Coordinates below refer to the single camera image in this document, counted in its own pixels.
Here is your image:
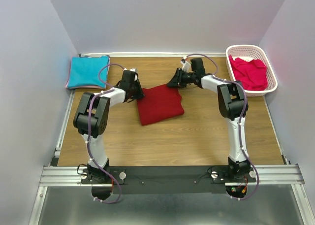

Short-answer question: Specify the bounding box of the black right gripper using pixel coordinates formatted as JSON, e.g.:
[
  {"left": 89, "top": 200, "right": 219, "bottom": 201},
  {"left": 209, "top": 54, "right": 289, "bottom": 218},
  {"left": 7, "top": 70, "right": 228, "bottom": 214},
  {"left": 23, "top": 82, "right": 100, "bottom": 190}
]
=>
[{"left": 165, "top": 68, "right": 195, "bottom": 89}]

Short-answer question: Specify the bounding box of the dark red t-shirt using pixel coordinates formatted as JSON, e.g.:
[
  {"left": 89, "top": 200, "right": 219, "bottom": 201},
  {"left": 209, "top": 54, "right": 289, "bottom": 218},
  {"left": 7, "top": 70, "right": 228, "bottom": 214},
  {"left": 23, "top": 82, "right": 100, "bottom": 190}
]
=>
[{"left": 137, "top": 84, "right": 185, "bottom": 126}]

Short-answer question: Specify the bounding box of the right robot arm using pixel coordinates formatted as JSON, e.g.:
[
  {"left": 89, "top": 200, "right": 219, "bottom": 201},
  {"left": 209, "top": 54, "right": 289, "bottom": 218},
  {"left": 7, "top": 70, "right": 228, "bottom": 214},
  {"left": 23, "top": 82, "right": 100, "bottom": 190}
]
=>
[{"left": 167, "top": 56, "right": 251, "bottom": 182}]

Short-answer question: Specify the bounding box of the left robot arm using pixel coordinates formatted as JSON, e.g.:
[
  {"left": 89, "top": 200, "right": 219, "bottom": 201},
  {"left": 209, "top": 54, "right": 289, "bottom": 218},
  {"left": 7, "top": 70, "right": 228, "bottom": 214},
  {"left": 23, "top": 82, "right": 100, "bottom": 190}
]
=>
[{"left": 73, "top": 68, "right": 144, "bottom": 184}]

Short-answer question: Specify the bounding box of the folded cyan t-shirt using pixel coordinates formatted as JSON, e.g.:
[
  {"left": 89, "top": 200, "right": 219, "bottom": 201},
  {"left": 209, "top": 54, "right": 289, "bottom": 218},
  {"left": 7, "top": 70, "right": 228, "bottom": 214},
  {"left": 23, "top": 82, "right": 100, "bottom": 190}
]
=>
[{"left": 68, "top": 56, "right": 110, "bottom": 77}]

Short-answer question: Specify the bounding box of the pink plastic laundry basket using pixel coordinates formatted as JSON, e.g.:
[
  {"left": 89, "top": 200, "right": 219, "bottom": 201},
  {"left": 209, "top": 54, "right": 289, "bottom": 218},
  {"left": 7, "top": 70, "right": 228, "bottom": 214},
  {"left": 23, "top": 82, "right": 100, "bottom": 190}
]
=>
[{"left": 225, "top": 45, "right": 278, "bottom": 97}]

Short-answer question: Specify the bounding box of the magenta t-shirt in basket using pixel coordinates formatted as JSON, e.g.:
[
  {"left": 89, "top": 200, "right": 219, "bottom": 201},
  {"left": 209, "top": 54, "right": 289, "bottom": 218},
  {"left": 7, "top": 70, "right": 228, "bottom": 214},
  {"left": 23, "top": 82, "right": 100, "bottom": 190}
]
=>
[{"left": 229, "top": 55, "right": 268, "bottom": 91}]

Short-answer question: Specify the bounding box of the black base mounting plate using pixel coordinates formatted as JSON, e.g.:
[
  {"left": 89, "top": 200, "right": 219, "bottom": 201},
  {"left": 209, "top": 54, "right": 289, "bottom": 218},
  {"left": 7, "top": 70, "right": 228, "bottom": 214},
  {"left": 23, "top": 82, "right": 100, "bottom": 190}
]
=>
[{"left": 78, "top": 165, "right": 256, "bottom": 195}]

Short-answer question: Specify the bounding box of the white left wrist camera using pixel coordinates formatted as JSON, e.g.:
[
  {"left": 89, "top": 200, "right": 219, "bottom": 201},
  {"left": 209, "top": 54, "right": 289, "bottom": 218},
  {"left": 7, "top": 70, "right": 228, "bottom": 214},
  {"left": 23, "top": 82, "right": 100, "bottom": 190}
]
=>
[{"left": 129, "top": 68, "right": 138, "bottom": 81}]

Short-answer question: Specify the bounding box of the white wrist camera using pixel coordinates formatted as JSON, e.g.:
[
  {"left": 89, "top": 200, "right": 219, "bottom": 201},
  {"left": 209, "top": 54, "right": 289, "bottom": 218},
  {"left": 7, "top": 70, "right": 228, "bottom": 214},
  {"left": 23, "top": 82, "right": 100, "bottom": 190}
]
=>
[
  {"left": 129, "top": 68, "right": 138, "bottom": 81},
  {"left": 181, "top": 56, "right": 191, "bottom": 73}
]

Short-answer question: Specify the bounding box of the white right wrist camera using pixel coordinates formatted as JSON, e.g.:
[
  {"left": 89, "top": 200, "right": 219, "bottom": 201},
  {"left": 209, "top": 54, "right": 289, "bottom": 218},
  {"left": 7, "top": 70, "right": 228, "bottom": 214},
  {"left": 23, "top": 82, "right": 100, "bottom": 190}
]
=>
[{"left": 181, "top": 56, "right": 191, "bottom": 73}]

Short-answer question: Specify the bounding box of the aluminium table edge rail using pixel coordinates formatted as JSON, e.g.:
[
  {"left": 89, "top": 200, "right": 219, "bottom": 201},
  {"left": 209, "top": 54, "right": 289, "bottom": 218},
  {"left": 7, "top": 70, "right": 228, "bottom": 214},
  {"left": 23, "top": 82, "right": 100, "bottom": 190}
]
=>
[{"left": 78, "top": 52, "right": 227, "bottom": 58}]

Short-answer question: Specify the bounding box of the front aluminium rail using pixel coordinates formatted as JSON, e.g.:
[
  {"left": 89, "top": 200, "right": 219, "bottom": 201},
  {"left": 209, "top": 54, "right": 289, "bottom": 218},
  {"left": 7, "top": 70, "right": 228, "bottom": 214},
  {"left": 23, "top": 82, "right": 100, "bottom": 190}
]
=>
[{"left": 39, "top": 164, "right": 305, "bottom": 187}]

